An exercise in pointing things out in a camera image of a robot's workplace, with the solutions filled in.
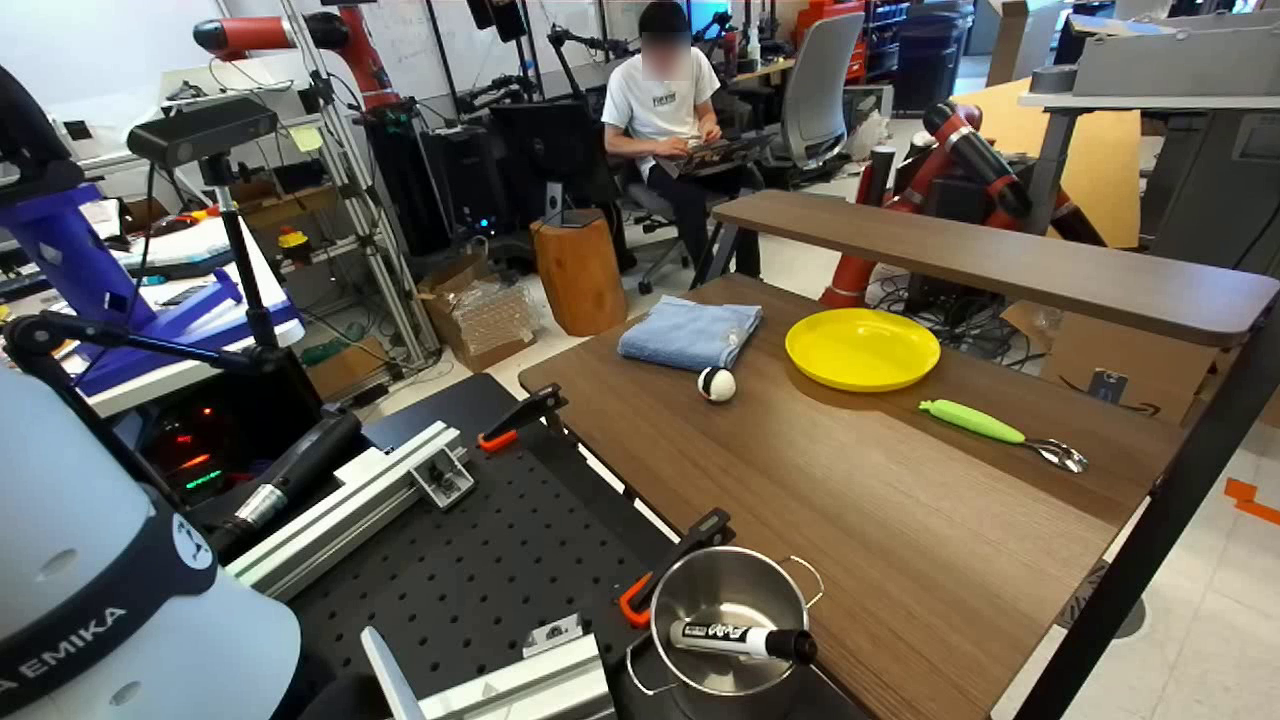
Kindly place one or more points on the red Sawyer robot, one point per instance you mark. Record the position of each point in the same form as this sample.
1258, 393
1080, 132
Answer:
952, 175

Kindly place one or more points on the folded blue cloth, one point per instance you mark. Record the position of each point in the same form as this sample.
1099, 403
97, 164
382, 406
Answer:
689, 334

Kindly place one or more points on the white black small ball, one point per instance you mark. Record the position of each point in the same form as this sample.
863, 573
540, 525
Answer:
717, 384

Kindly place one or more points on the black orange far clamp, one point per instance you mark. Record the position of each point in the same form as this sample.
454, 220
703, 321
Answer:
538, 406

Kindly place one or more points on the yellow plastic plate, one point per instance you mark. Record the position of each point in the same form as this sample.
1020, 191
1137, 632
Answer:
863, 349

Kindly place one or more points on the black orange clamp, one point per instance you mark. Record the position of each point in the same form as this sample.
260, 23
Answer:
538, 406
638, 598

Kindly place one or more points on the metal wire shelving rack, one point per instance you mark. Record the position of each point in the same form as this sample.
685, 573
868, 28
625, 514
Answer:
367, 197

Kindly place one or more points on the black orange near clamp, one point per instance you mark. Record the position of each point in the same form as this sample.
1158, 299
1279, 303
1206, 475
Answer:
638, 598

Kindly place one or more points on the white black marker in pot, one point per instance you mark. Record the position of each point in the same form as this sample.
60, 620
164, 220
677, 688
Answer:
745, 640

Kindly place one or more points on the seated person white shirt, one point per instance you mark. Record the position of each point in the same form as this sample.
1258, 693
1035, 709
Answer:
656, 115

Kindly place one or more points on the grey office chair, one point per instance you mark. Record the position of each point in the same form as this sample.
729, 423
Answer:
813, 129

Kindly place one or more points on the stainless steel pot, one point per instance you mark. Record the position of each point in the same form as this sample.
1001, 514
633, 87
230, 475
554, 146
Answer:
735, 587

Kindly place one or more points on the camera on black stand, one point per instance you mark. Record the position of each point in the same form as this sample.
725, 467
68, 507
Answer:
220, 201

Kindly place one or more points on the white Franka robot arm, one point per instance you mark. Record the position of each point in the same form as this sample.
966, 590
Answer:
112, 607

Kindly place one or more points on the green handled spoon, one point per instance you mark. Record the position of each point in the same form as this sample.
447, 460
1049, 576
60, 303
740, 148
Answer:
997, 428

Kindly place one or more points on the blue white robot base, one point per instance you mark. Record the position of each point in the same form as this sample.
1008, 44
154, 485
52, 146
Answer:
185, 288

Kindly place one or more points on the aluminium extrusion rail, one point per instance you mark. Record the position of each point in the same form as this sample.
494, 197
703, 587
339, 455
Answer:
430, 467

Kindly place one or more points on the cardboard box on floor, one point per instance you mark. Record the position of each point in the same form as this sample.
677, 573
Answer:
478, 315

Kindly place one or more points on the black perforated breadboard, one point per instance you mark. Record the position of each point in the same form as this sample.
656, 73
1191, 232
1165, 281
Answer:
535, 540

